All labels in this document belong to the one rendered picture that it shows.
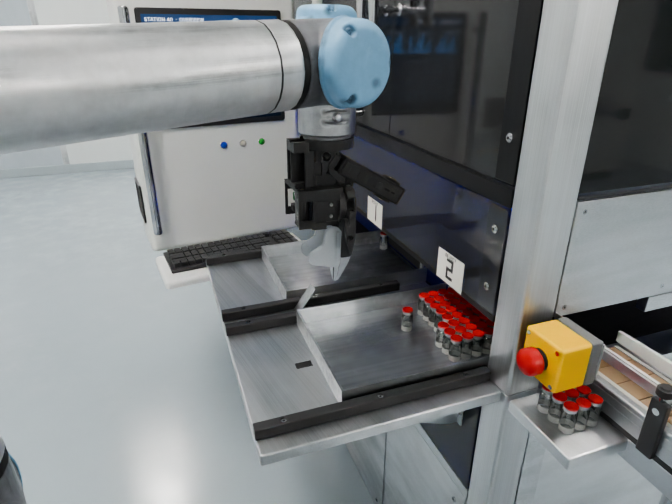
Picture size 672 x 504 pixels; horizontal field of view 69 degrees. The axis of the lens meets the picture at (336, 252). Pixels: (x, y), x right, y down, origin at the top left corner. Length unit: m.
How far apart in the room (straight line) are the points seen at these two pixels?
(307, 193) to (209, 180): 0.95
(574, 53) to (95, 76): 0.53
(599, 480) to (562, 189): 0.69
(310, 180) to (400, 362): 0.40
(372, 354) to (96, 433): 1.51
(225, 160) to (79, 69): 1.22
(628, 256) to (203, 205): 1.16
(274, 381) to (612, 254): 0.57
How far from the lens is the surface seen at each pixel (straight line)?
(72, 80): 0.36
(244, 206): 1.62
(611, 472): 1.24
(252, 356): 0.92
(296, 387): 0.85
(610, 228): 0.83
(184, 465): 2.00
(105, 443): 2.18
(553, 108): 0.70
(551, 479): 1.11
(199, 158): 1.54
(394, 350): 0.93
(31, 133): 0.36
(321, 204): 0.65
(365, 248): 1.34
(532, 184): 0.73
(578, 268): 0.82
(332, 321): 1.01
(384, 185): 0.69
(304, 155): 0.64
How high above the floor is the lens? 1.42
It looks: 24 degrees down
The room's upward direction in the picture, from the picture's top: straight up
